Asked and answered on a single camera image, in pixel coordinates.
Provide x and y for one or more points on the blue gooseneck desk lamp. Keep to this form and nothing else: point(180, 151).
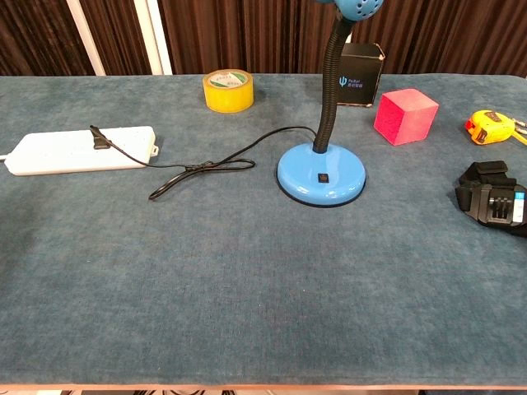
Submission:
point(302, 164)

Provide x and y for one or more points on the blue fabric table cloth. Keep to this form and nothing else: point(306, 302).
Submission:
point(247, 267)

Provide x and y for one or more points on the yellow packing tape roll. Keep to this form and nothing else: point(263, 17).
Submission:
point(228, 100)

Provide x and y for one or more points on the black cardboard box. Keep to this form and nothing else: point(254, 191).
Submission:
point(359, 84)

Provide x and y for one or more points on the pink foam cube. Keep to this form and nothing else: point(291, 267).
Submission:
point(395, 119)

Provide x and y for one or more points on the dark brown pleated curtain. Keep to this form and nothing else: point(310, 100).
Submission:
point(255, 33)

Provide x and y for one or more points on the white power strip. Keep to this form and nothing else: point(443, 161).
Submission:
point(62, 152)

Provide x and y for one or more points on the yellow tape measure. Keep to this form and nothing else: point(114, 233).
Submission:
point(483, 128)

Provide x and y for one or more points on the white frame post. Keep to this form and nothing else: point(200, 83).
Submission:
point(84, 37)
point(154, 41)

